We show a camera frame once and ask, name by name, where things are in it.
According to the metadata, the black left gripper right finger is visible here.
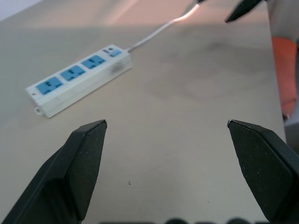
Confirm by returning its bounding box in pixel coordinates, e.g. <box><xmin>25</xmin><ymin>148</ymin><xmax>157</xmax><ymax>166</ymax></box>
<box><xmin>227</xmin><ymin>119</ymin><xmax>299</xmax><ymax>224</ymax></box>

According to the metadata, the white blue power strip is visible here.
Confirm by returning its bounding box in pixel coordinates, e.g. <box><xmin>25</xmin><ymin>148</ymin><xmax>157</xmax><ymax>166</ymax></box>
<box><xmin>25</xmin><ymin>44</ymin><xmax>132</xmax><ymax>119</ymax></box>

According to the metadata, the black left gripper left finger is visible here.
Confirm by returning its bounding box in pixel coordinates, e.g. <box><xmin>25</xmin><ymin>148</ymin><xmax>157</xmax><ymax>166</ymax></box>
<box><xmin>0</xmin><ymin>119</ymin><xmax>107</xmax><ymax>224</ymax></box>

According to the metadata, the white power strip cable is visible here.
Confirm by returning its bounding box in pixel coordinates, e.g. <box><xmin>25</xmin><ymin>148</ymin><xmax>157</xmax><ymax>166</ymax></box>
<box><xmin>127</xmin><ymin>4</ymin><xmax>199</xmax><ymax>52</ymax></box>

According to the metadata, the orange object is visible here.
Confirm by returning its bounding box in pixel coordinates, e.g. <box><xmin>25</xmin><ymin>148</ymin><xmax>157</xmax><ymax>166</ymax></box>
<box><xmin>271</xmin><ymin>36</ymin><xmax>299</xmax><ymax>119</ymax></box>

